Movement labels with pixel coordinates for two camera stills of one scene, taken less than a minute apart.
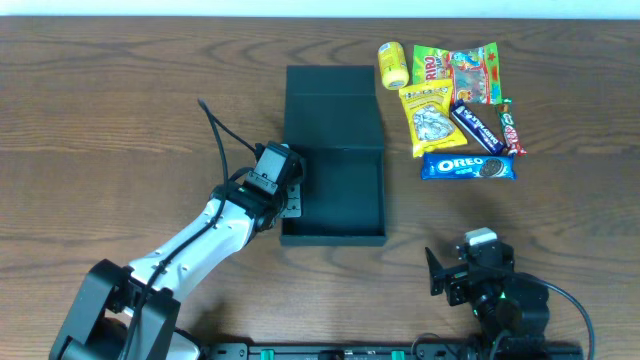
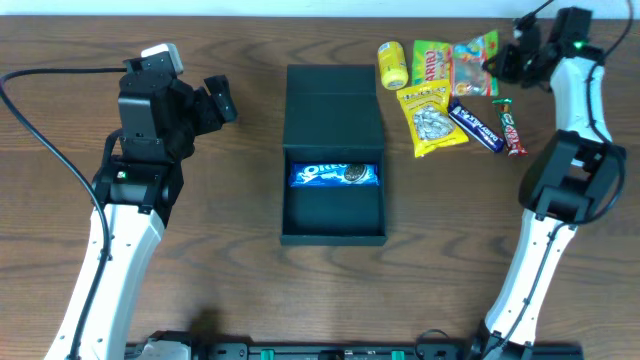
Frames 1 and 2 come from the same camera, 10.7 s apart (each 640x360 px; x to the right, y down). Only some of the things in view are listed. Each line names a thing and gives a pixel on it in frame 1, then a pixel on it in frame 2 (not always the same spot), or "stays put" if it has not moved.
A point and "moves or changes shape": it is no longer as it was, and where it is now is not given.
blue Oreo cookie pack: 467,166 to 334,174
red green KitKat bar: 510,136 stays put
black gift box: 332,121 stays put
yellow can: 393,66 stays put
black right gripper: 454,275 to 520,60
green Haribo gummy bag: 474,72 moves or changes shape
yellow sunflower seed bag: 427,108 stays put
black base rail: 443,350 stays put
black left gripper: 291,203 to 204,107
